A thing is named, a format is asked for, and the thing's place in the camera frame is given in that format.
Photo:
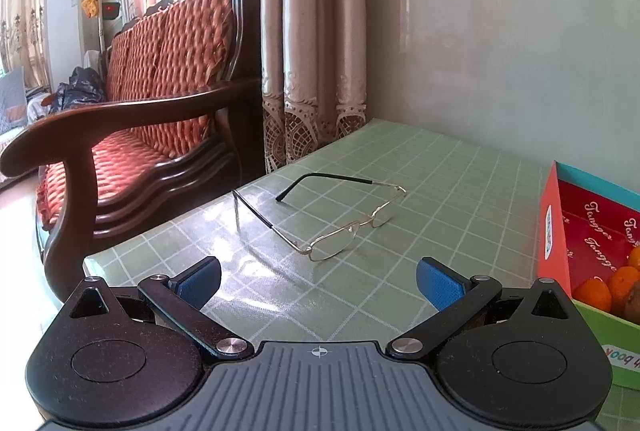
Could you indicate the small dark bag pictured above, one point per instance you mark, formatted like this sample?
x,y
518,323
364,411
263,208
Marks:
x,y
111,11

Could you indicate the beige curtain with lace hem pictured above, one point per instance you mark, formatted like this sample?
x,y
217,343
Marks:
x,y
310,36

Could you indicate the grey pillow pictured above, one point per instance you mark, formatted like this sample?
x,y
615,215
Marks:
x,y
12,101

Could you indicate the red woven sofa back cushion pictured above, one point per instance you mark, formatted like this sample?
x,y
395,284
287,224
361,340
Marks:
x,y
170,51

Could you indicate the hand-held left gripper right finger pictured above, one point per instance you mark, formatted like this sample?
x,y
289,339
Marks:
x,y
440,283

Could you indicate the coat rack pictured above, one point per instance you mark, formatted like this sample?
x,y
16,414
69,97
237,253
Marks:
x,y
101,36

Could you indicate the orange tangerine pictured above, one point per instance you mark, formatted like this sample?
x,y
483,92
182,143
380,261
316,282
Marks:
x,y
622,283
593,295
635,258

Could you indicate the red woven sofa seat cushion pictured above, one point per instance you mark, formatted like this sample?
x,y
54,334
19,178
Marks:
x,y
125,156

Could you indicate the white standing appliance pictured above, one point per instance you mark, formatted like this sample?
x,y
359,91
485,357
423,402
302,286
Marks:
x,y
62,26

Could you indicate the metal-framed glasses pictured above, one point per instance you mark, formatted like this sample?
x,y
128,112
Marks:
x,y
330,245

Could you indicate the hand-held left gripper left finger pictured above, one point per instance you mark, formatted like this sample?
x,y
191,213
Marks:
x,y
200,283

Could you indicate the black plastic bag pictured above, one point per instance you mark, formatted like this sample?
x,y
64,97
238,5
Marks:
x,y
82,83

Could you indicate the dark wooden sofa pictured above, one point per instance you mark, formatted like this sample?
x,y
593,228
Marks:
x,y
150,103

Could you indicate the small yellow bag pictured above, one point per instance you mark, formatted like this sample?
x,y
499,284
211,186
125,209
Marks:
x,y
90,6

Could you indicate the colourful cardboard box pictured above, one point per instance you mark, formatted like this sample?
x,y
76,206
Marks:
x,y
555,231

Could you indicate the brown kiwi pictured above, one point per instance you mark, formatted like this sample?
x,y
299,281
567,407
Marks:
x,y
632,305

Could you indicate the green checked tablecloth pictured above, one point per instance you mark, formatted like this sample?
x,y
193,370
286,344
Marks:
x,y
450,191

